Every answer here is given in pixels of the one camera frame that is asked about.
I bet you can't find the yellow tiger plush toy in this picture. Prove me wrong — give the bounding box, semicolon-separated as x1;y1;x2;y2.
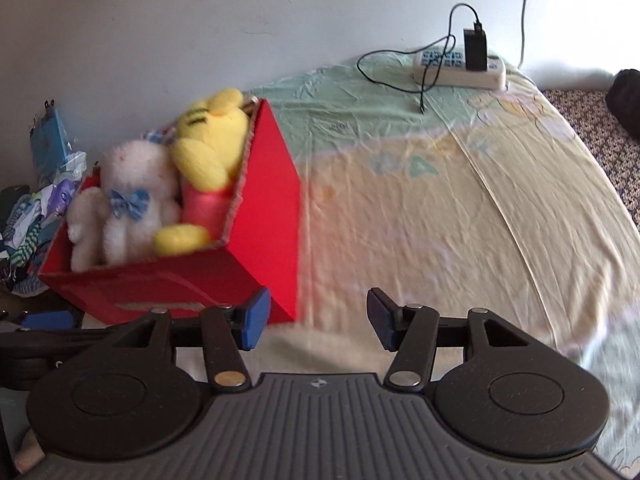
154;87;251;256

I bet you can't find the blue plastic packet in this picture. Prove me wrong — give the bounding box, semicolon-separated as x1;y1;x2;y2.
30;100;76;176

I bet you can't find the black cloth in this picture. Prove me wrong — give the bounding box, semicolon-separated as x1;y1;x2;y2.
605;67;640;141

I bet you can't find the purple printed packet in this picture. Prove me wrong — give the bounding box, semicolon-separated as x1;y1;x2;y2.
47;180;83;213

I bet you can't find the red cardboard box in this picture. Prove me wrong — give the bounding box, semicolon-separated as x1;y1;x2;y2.
37;97;302;326

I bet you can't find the black charger cable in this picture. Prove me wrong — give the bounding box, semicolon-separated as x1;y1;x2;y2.
356;2;483;115

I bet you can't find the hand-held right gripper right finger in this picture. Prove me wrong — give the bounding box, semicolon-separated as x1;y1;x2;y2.
366;287;531;391

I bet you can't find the white power strip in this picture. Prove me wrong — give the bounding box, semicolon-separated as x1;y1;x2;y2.
412;47;508;90

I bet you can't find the clear plastic wrap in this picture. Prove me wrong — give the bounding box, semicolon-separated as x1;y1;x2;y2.
47;150;88;186

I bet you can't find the white plush with checkered bow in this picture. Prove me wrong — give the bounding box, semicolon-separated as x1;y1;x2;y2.
66;139;183;272

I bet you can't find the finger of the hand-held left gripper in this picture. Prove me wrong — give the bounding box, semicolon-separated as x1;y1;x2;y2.
0;310;131;351

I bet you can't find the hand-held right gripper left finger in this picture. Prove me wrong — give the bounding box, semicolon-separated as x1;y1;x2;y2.
112;285;273;393

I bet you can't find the black charger adapter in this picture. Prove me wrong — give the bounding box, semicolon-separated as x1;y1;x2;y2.
462;27;488;72

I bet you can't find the brown patterned blanket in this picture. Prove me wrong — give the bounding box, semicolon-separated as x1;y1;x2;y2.
540;87;640;236

